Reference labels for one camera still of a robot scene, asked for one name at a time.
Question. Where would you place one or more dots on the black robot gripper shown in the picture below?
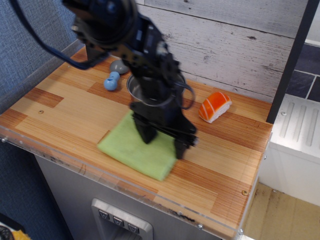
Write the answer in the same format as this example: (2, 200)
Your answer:
(167, 119)

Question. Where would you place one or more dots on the green rag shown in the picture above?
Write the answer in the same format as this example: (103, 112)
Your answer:
(124, 143)

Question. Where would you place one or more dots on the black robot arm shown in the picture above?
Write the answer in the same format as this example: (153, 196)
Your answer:
(117, 26)

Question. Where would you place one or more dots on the salmon sushi toy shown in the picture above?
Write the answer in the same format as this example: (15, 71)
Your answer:
(214, 106)

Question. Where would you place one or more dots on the stainless steel pot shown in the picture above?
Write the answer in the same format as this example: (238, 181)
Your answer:
(154, 92)

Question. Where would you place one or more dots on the clear acrylic table edge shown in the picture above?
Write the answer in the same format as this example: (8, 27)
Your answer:
(211, 186)

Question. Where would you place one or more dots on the blue grey toy dumbbell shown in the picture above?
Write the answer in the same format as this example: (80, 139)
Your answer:
(117, 68)

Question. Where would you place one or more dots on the silver dispenser panel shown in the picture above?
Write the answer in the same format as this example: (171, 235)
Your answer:
(116, 224)

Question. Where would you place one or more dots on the white ridged cabinet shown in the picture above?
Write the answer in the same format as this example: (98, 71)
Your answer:
(292, 158)

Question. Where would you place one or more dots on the dark left frame post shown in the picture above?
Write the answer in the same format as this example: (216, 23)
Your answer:
(95, 54)

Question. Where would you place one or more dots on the dark frame post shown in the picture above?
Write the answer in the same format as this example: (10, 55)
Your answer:
(95, 54)
(299, 41)

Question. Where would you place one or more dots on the dark right frame post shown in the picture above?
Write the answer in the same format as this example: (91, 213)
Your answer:
(299, 41)

